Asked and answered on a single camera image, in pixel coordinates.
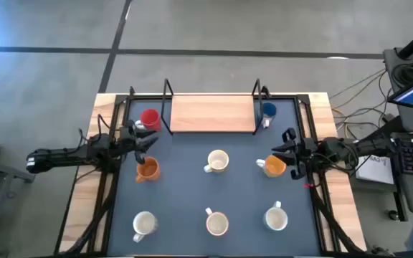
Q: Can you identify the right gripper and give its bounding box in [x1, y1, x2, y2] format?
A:
[271, 128, 318, 180]

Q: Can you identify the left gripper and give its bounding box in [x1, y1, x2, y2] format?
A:
[118, 120, 159, 166]

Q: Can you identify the yellow-orange mug white handle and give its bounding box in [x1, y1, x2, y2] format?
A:
[255, 154, 287, 178]

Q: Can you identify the red mug white stripe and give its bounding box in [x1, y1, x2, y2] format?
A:
[134, 108, 162, 132]

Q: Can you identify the orange ceramic mug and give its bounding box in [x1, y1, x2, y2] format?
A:
[135, 156, 161, 183]

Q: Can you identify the blue mug white handle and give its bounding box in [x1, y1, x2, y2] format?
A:
[261, 102, 277, 129]

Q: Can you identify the white mug pale green rim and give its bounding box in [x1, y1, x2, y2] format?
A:
[262, 200, 289, 231]

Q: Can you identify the cream patterned mug yellow rim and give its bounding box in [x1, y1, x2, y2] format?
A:
[203, 149, 230, 174]

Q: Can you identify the white mug red lattice pattern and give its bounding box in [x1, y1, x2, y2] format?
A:
[132, 211, 159, 244]

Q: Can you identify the grey diamond mug red rim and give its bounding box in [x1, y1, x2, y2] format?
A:
[204, 206, 230, 237]

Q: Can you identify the white paper sheet SA3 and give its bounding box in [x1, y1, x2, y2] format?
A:
[355, 153, 396, 186]

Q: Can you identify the black diagonal strut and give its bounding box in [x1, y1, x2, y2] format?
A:
[349, 116, 404, 155]

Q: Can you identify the wooden shelf black metal frame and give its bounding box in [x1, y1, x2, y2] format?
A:
[161, 77, 270, 136]

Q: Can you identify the black cable bundle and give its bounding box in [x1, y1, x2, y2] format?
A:
[62, 168, 120, 256]
[310, 178, 369, 256]

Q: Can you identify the yellow floor cable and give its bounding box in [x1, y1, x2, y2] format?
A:
[330, 70, 386, 130]

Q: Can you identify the coiled black cable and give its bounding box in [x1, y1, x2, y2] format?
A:
[392, 62, 413, 85]

